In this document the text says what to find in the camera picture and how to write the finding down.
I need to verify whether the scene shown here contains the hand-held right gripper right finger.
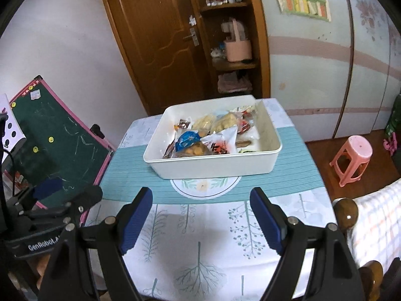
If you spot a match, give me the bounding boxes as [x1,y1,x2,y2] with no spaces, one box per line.
[250,187,365,301]

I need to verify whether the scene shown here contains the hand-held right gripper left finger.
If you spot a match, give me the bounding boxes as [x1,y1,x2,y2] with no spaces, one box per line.
[38,186,154,301]

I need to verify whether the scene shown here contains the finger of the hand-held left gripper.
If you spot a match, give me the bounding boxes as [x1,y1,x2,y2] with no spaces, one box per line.
[6,177,65,214]
[22,184,103,227]

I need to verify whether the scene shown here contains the white plastic bin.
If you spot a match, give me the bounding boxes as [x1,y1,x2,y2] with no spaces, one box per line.
[143,95,282,180]

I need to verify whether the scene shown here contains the beige cracker packet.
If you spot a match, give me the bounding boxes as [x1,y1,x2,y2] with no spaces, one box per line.
[235,138,260,148]

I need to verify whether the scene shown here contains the red white snack packet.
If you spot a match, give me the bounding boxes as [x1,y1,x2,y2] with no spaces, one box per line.
[200,126,239,155]

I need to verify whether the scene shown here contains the clear tray pastry packet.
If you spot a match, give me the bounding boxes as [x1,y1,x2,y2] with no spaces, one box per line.
[171,141,217,159]

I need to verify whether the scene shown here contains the red orange small packet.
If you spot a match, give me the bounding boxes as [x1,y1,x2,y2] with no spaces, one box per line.
[236,117,253,134]

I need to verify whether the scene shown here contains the blue snack packet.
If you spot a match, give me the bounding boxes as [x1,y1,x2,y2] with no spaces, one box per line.
[175,131,201,151]

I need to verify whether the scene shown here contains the yellow puff snack packet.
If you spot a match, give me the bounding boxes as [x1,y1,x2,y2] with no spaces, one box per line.
[192,114,217,130]
[213,113,239,132]

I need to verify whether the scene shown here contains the clear white snack packet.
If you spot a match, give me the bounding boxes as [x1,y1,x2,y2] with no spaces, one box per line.
[232,105,259,123]

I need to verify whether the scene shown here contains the tree print tablecloth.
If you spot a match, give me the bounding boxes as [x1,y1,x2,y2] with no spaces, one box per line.
[84,98,334,300]

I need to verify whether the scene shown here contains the white dotted board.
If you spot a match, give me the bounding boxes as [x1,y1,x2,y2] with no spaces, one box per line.
[0,93,27,151]

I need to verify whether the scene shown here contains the checkered blanket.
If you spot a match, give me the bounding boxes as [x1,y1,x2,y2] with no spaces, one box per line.
[346,179,401,270]

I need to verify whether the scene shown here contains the pink plastic stool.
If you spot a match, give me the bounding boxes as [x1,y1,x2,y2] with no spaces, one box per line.
[330,135,373,187]

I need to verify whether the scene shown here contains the folded pink cloth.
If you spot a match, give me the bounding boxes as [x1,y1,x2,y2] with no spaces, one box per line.
[217,71,253,94]

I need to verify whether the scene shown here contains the pink toy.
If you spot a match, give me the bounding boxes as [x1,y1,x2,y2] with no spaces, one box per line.
[383,138,398,156]

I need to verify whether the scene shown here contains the pale floral wardrobe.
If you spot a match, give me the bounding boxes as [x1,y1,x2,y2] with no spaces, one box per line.
[255,0,401,141]

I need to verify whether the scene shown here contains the green floral bag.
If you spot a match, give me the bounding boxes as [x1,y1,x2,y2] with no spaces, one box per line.
[384,91,401,138]

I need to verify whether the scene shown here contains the pink basket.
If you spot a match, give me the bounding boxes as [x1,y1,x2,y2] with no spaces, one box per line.
[222,19,253,62]

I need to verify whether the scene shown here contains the wooden door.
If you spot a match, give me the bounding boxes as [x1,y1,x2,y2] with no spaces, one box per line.
[98,0,214,116]

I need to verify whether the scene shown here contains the small toy figures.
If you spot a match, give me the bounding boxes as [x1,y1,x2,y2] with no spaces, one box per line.
[211,42,227,59]

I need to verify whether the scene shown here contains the wooden corner shelf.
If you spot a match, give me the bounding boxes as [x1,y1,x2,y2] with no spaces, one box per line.
[185,0,271,99]

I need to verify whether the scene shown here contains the green chalkboard pink frame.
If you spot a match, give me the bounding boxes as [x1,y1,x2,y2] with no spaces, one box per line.
[9,75,116,226]

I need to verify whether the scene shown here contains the metal door handle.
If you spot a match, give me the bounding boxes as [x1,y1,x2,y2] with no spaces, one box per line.
[182,27,199,47]

